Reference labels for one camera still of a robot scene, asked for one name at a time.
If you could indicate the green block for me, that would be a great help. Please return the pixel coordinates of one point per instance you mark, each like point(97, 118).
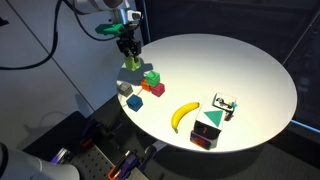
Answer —
point(152, 78)

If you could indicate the purple orange clamp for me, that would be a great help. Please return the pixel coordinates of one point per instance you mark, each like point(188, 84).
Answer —
point(119, 171)

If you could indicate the blue number four cube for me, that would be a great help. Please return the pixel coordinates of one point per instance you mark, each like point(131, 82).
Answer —
point(226, 103)

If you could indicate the yellow banana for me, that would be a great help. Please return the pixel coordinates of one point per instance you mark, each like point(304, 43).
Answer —
point(181, 112)

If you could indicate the perforated black breadboard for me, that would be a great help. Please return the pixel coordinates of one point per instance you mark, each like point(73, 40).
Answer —
point(94, 162)

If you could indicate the orange block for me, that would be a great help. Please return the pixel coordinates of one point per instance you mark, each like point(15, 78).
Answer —
point(145, 85)

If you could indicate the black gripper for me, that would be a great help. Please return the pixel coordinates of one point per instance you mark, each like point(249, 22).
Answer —
point(128, 45)

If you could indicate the yellow-green block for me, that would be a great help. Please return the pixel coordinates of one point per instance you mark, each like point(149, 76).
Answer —
point(132, 63)

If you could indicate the round white table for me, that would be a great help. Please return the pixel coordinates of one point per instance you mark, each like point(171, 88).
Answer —
point(195, 67)

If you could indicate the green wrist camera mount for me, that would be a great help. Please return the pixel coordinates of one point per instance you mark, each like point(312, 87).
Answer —
point(110, 29)

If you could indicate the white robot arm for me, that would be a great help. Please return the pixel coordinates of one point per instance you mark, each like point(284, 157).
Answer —
point(17, 165)

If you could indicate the red block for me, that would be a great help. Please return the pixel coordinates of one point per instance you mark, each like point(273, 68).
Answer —
point(158, 90)

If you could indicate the picture cube with triangle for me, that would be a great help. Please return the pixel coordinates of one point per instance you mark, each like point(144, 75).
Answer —
point(209, 122)

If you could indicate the grey block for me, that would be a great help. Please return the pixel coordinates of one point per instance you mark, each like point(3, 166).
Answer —
point(124, 89)

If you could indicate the black purple clamp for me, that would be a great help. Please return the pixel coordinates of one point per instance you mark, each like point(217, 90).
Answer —
point(94, 132)

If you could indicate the blue block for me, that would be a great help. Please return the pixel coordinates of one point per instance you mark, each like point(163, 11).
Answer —
point(134, 102)

